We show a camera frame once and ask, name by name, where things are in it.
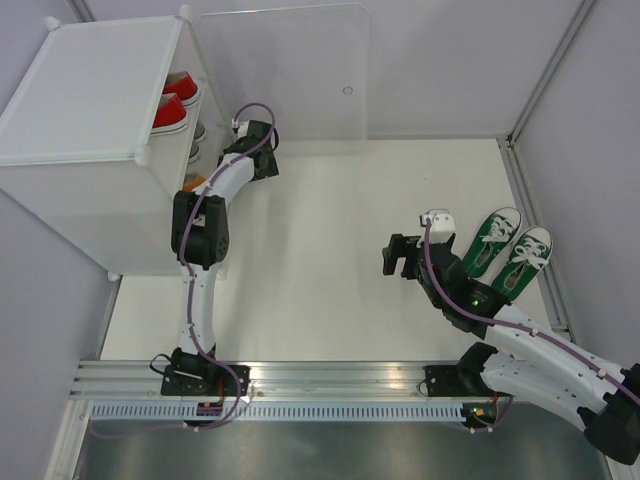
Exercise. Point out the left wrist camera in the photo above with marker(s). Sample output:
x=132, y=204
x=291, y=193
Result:
x=240, y=128

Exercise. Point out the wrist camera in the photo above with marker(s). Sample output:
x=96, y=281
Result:
x=240, y=128
x=441, y=226

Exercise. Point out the red sneaker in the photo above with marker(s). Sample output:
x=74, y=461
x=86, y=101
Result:
x=183, y=86
x=171, y=116

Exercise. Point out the green sneaker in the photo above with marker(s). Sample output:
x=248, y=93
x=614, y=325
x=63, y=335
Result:
x=493, y=235
x=529, y=256

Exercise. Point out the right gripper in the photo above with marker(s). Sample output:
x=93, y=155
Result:
x=400, y=247

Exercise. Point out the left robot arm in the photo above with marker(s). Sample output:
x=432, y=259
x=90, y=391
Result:
x=200, y=238

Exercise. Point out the transparent cabinet door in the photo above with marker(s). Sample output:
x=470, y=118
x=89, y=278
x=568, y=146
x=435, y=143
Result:
x=305, y=67

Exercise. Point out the white plastic shoe cabinet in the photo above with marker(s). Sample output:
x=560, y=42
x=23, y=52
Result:
x=76, y=149

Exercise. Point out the aluminium corner frame right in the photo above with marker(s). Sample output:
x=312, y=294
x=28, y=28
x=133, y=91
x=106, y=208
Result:
x=521, y=188

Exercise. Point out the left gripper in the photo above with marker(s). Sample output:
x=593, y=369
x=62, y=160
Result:
x=272, y=169

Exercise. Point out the aluminium mounting rail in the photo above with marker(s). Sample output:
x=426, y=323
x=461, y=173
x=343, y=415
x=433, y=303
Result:
x=290, y=381

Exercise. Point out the white slotted cable duct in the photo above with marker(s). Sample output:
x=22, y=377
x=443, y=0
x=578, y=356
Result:
x=280, y=411

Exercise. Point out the grey sneaker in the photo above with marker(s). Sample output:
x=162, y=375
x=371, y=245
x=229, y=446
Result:
x=195, y=152
x=200, y=132

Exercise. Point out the aluminium corner frame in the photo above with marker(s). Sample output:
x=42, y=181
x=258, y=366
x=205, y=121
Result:
x=521, y=188
x=82, y=11

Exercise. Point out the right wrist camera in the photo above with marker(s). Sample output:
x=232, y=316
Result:
x=441, y=226

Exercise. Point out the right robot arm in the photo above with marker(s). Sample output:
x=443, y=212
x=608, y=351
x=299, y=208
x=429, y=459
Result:
x=517, y=356

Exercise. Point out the orange sneaker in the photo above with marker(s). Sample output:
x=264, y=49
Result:
x=192, y=181

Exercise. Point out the aluminium corner frame left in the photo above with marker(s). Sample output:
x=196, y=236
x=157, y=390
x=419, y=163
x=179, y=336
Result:
x=82, y=11

